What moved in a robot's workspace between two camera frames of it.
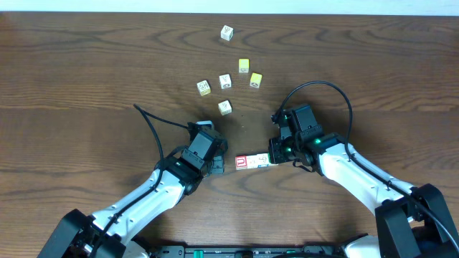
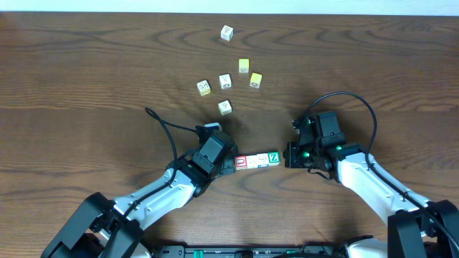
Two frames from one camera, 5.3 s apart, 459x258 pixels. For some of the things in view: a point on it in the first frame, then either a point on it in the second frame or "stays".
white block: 252,161 stays
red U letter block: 241,162 stays
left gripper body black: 218,163 → 229,165
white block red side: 262,160 stays
